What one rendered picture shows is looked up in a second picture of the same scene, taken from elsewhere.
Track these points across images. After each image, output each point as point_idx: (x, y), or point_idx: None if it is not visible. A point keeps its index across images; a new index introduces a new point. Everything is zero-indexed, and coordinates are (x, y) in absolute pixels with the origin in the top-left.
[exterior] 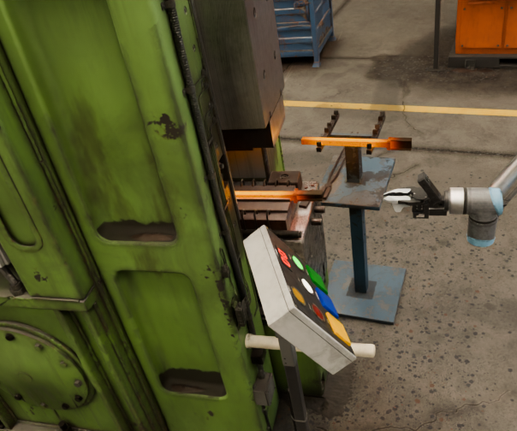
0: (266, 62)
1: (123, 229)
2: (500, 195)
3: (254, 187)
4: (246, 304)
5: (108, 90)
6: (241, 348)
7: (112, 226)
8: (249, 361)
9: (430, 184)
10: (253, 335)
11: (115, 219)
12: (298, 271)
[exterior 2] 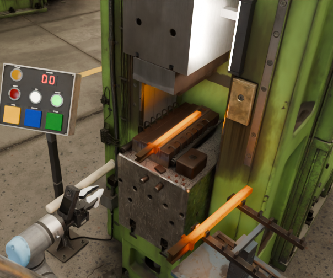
0: (148, 19)
1: None
2: (10, 242)
3: (186, 136)
4: (112, 141)
5: None
6: (105, 155)
7: None
8: (110, 173)
9: (65, 197)
10: (111, 163)
11: None
12: (46, 95)
